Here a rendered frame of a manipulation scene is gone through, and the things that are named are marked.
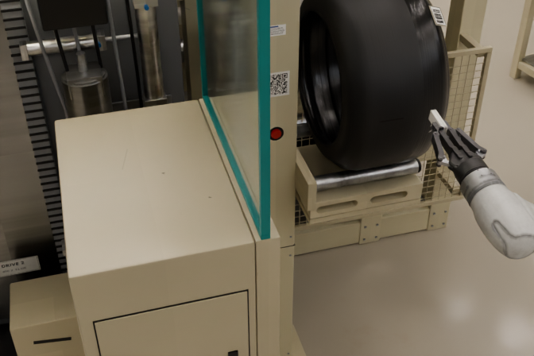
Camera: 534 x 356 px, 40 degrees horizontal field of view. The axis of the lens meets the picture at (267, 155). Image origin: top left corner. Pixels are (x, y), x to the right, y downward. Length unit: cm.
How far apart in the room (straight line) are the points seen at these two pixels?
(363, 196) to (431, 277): 108
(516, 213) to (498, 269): 170
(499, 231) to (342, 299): 153
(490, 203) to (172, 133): 73
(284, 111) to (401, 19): 40
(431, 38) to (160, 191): 84
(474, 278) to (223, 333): 185
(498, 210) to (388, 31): 57
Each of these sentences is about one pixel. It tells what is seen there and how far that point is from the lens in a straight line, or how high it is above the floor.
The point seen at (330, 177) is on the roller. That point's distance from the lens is 214.
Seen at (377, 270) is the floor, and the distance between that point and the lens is 319.
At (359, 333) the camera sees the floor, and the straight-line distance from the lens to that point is 294.
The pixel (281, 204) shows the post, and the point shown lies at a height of 80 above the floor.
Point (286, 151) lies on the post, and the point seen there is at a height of 99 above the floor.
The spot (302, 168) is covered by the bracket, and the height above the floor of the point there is 95.
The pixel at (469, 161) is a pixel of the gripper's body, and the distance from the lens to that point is 172.
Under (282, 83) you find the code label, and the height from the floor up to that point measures 122.
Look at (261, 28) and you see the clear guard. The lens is 116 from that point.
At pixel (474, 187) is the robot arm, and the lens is 168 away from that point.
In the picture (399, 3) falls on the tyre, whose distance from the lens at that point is 198.
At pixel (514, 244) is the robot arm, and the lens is 160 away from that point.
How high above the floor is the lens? 221
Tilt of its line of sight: 35 degrees down
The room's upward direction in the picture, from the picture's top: straight up
